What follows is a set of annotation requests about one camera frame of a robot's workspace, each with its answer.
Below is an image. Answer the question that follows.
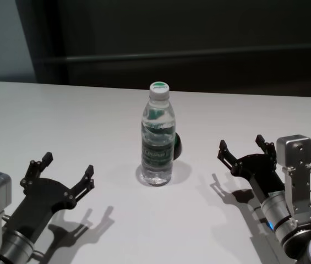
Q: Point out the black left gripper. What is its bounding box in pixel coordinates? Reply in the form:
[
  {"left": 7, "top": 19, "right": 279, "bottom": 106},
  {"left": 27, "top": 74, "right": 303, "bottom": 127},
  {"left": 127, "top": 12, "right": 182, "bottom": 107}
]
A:
[{"left": 5, "top": 151, "right": 95, "bottom": 234}]

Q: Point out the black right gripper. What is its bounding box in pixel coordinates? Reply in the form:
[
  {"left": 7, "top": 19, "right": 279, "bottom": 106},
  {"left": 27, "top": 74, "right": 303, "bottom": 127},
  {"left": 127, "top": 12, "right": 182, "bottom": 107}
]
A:
[{"left": 217, "top": 134, "right": 285, "bottom": 197}]

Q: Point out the clear water bottle green label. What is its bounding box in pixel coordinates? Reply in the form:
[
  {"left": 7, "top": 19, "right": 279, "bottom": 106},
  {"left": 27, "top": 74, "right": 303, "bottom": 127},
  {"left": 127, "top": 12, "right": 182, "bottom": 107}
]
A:
[{"left": 140, "top": 81, "right": 177, "bottom": 186}]

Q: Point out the green buzzer button black base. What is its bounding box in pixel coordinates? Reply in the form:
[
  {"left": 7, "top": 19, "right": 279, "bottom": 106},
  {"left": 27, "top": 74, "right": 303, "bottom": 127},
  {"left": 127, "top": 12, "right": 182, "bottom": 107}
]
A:
[{"left": 172, "top": 131, "right": 184, "bottom": 161}]

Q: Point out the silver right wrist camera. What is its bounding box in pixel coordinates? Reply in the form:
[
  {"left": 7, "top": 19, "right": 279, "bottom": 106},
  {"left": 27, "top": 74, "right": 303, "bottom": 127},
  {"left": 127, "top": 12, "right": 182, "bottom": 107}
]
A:
[{"left": 276, "top": 134, "right": 311, "bottom": 221}]

